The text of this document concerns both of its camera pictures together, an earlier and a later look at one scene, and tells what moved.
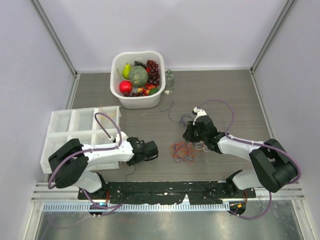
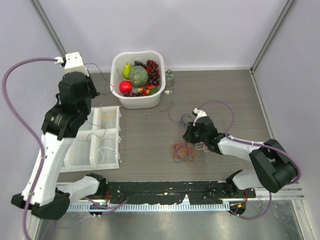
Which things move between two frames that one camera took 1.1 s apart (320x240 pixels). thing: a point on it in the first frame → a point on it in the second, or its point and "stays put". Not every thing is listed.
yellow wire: (108, 117) stays put
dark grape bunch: (139, 64) stays put
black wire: (132, 172) → (108, 93)
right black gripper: (188, 134) stays put
